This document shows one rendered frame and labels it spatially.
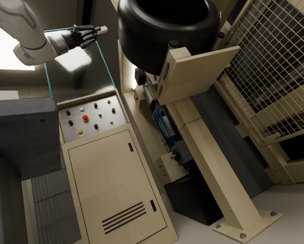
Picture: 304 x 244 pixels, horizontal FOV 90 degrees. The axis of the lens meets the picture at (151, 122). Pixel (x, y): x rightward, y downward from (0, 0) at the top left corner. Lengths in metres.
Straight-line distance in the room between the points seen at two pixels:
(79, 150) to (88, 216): 0.44
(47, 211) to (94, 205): 2.54
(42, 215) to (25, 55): 3.14
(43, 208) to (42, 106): 3.37
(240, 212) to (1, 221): 0.93
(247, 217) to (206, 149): 0.38
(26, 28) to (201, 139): 0.95
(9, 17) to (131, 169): 0.99
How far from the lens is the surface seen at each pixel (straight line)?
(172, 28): 0.85
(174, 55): 0.72
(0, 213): 0.47
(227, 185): 0.98
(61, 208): 3.69
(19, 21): 0.76
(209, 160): 0.96
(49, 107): 0.39
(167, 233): 1.24
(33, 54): 0.88
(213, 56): 0.83
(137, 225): 1.20
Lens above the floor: 0.40
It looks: 19 degrees up
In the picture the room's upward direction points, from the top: 25 degrees counter-clockwise
